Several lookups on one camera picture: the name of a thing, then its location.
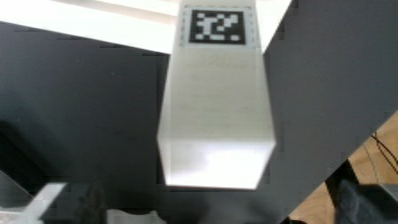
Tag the white desk leg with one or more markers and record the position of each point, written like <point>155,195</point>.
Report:
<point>215,131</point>

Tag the white desk top tray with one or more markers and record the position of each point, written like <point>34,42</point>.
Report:
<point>130,22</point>

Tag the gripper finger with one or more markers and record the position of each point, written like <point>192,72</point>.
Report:
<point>66,203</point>

